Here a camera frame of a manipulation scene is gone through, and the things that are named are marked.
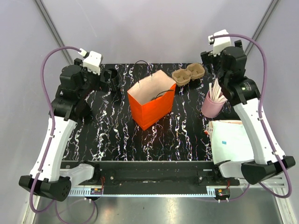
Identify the stack of black cups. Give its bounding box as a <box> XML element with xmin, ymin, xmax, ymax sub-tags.
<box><xmin>107</xmin><ymin>68</ymin><xmax>120</xmax><ymax>92</ymax></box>

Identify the orange paper bag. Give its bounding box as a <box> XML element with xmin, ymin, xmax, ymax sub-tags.
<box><xmin>127</xmin><ymin>70</ymin><xmax>176</xmax><ymax>130</ymax></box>

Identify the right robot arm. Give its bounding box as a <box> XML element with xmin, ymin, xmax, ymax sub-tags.
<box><xmin>200</xmin><ymin>46</ymin><xmax>296</xmax><ymax>185</ymax></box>

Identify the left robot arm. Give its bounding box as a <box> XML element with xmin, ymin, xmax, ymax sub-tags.
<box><xmin>19</xmin><ymin>65</ymin><xmax>117</xmax><ymax>202</ymax></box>

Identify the stack of pulp carriers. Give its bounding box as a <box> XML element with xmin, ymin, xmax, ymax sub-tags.
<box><xmin>171</xmin><ymin>63</ymin><xmax>205</xmax><ymax>86</ymax></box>

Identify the pink straw holder cup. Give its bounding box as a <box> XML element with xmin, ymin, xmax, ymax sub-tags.
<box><xmin>201</xmin><ymin>91</ymin><xmax>226</xmax><ymax>118</ymax></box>

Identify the red white sachet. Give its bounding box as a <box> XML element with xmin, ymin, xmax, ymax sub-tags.
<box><xmin>204</xmin><ymin>126</ymin><xmax>211</xmax><ymax>135</ymax></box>

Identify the white folded cloth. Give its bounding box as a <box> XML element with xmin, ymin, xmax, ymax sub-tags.
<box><xmin>207</xmin><ymin>120</ymin><xmax>254</xmax><ymax>164</ymax></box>

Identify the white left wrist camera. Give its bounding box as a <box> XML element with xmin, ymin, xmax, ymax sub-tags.
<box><xmin>78</xmin><ymin>48</ymin><xmax>103</xmax><ymax>75</ymax></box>

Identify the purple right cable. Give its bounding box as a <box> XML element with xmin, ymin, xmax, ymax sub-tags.
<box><xmin>210</xmin><ymin>34</ymin><xmax>292</xmax><ymax>203</ymax></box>

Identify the purple cable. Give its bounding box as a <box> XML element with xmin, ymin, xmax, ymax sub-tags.
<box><xmin>210</xmin><ymin>34</ymin><xmax>292</xmax><ymax>203</ymax></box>
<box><xmin>29</xmin><ymin>46</ymin><xmax>96</xmax><ymax>224</ymax></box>

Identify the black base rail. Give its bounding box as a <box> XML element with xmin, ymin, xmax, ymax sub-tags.
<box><xmin>70</xmin><ymin>161</ymin><xmax>240</xmax><ymax>197</ymax></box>

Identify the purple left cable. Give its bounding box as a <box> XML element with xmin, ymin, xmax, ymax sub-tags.
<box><xmin>29</xmin><ymin>46</ymin><xmax>96</xmax><ymax>224</ymax></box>

